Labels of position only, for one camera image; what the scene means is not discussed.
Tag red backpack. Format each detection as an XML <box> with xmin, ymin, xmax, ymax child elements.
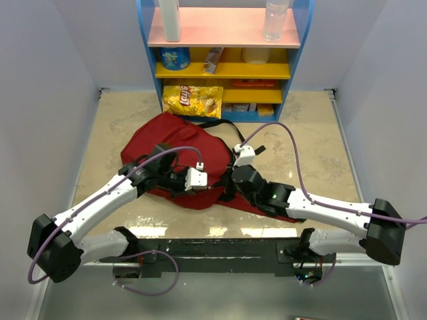
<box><xmin>119</xmin><ymin>111</ymin><xmax>306</xmax><ymax>224</ymax></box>

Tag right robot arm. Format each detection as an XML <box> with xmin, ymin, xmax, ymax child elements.
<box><xmin>230</xmin><ymin>165</ymin><xmax>406</xmax><ymax>266</ymax></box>

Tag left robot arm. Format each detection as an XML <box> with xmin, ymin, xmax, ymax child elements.
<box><xmin>27</xmin><ymin>145</ymin><xmax>204</xmax><ymax>284</ymax></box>

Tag yellow Lays chips bag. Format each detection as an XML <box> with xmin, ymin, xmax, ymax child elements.
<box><xmin>161</xmin><ymin>85</ymin><xmax>223</xmax><ymax>119</ymax></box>

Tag yellow small box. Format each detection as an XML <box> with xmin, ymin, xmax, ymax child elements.
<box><xmin>257</xmin><ymin>103</ymin><xmax>275</xmax><ymax>117</ymax></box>

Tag white small carton boxes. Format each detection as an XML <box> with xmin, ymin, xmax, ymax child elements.
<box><xmin>222</xmin><ymin>103</ymin><xmax>257</xmax><ymax>112</ymax></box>

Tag red flat snack box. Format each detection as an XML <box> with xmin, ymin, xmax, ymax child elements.
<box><xmin>232</xmin><ymin>79</ymin><xmax>277</xmax><ymax>89</ymax></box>

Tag blue snack canister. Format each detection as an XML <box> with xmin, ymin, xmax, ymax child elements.
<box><xmin>159</xmin><ymin>47</ymin><xmax>191</xmax><ymax>71</ymax></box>

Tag cream white jar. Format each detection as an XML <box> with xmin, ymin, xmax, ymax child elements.
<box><xmin>242</xmin><ymin>47</ymin><xmax>271</xmax><ymax>65</ymax></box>

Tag brown wrapped snack bar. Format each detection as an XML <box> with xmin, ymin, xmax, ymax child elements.
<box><xmin>202</xmin><ymin>47</ymin><xmax>224</xmax><ymax>75</ymax></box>

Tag blue shelf unit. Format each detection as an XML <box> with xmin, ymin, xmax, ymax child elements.
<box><xmin>136</xmin><ymin>1</ymin><xmax>315</xmax><ymax>123</ymax></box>

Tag clear plastic water bottle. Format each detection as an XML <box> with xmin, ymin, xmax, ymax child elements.
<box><xmin>262</xmin><ymin>0</ymin><xmax>290</xmax><ymax>42</ymax></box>

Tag white tall bottle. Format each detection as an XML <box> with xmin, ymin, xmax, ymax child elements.
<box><xmin>158</xmin><ymin>0</ymin><xmax>181</xmax><ymax>42</ymax></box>

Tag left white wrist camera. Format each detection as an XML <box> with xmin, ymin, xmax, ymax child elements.
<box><xmin>185</xmin><ymin>162</ymin><xmax>208</xmax><ymax>191</ymax></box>

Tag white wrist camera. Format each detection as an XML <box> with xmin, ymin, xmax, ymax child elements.
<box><xmin>185</xmin><ymin>162</ymin><xmax>208</xmax><ymax>191</ymax></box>
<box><xmin>233</xmin><ymin>144</ymin><xmax>256</xmax><ymax>167</ymax></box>

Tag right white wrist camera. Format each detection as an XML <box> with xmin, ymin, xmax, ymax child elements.
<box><xmin>233</xmin><ymin>144</ymin><xmax>256</xmax><ymax>167</ymax></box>

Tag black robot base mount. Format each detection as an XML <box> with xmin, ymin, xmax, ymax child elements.
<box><xmin>101</xmin><ymin>237</ymin><xmax>334</xmax><ymax>278</ymax></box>

